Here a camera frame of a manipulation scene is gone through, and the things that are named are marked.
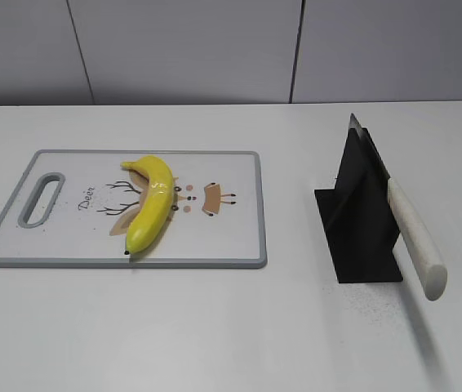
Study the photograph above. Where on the white grey-rimmed cutting board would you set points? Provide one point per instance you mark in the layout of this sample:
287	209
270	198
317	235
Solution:
72	208

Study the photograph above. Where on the black knife stand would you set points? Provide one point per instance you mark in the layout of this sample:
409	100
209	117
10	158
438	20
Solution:
358	223

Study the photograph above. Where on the cleaver knife with white handle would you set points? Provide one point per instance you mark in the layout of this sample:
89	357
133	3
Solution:
423	251

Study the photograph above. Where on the yellow plastic banana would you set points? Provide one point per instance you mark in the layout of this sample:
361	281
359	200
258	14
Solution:
152	216

